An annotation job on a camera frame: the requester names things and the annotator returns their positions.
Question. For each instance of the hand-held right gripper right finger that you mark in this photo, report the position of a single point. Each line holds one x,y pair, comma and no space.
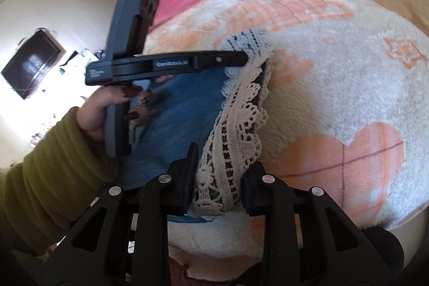
251,195

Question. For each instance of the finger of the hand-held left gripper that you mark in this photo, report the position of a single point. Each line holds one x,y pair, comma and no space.
221,60

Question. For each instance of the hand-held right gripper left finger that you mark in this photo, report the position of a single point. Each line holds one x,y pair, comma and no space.
186,182

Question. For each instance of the blue denim pants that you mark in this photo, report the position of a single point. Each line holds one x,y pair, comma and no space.
177,111

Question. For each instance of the person's left forearm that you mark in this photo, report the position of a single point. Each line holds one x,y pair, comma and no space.
43,172

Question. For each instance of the person's left hand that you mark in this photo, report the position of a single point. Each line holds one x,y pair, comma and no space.
97,108

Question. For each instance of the pink perforated mat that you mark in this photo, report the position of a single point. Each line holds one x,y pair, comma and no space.
182,272

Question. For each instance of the black flat television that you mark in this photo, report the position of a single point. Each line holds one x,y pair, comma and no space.
32,65

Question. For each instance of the cream and orange fleece blanket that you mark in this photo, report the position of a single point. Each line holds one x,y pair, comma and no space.
335,71

